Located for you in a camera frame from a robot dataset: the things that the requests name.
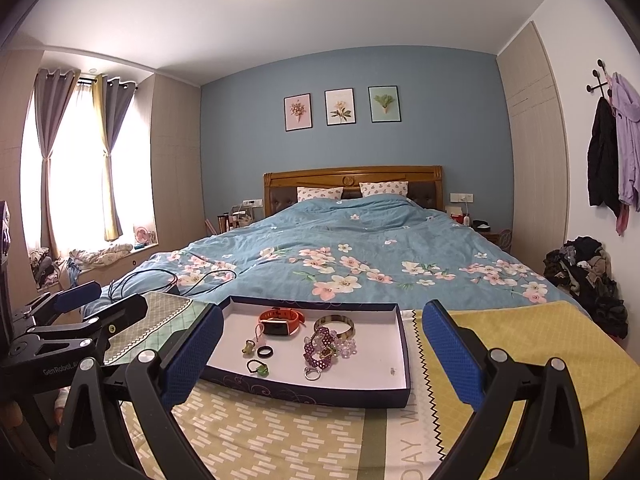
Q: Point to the white wall socket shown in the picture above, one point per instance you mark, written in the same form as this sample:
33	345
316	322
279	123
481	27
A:
253	204
461	197

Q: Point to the pink pendant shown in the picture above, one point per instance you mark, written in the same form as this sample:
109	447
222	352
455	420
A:
260	342

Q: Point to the white framed flower picture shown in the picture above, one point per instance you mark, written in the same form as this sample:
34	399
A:
339	107

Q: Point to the black jacket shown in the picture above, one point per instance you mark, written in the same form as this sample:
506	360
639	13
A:
602	160

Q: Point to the blue floral duvet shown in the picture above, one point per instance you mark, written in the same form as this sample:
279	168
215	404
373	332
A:
360	230

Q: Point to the pink hanging cloth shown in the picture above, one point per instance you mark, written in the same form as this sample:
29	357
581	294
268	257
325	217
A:
621	220

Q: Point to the white patterned pillow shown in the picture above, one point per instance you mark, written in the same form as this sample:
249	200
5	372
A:
320	194
384	189

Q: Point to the person's left hand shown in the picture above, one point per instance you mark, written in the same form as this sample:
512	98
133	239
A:
60	402

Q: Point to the wooden headboard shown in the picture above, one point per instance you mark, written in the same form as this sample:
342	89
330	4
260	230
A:
310	174

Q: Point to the green yellow patterned blanket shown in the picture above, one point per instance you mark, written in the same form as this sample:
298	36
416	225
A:
525	350

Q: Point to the group of cosmetics bottles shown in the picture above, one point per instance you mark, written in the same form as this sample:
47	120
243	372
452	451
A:
235	220

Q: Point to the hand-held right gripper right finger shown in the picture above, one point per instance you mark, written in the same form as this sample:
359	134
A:
450	355

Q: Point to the gold bangle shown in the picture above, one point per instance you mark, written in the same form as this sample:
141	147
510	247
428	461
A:
352	330

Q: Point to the yellow grey curtain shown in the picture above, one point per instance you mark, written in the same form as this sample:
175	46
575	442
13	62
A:
107	170

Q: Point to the orange smartwatch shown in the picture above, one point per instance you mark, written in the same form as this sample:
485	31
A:
277	327

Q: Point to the light clothes heap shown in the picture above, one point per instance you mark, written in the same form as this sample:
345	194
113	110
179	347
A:
102	255

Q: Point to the pile of dark clothes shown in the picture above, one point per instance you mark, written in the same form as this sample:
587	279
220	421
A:
590	280

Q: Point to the small pink fan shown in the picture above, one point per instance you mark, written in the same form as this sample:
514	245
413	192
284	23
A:
142	236

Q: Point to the wooden nightstand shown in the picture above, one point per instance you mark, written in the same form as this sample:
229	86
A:
497	239

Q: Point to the dark clothes heap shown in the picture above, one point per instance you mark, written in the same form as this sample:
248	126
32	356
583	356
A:
42	267

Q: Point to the dark blue shallow box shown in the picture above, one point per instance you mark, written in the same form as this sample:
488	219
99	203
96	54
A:
370	360

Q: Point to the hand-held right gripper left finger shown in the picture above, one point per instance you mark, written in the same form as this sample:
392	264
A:
195	355

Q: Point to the beige built-in wardrobe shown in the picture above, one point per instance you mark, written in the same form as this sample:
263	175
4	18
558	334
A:
175	170
535	160

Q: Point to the pink framed flower picture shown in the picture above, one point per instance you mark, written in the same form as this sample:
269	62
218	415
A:
297	112

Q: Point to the blue cloth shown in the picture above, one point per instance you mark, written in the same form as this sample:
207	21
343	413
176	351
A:
72	270

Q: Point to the black wall coat rack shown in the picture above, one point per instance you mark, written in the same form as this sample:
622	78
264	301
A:
599	67

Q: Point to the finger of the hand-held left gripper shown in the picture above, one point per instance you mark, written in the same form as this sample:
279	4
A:
75	296
125	310

